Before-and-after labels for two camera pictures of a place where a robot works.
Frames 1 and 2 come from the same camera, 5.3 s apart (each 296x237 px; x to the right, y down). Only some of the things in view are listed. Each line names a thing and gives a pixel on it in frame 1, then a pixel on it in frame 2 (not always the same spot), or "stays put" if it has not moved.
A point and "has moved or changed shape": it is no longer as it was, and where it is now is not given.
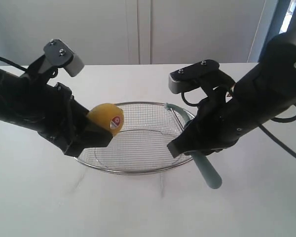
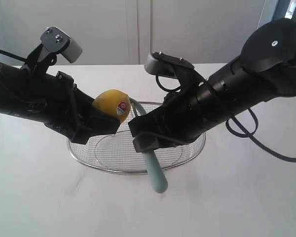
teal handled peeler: (212, 175) -> (156, 175)
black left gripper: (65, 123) -> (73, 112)
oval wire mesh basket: (140, 146) stays put
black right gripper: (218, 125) -> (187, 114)
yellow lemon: (109, 116) has moved or changed shape
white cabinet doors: (133, 32) stays put
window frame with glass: (290, 15) stays put
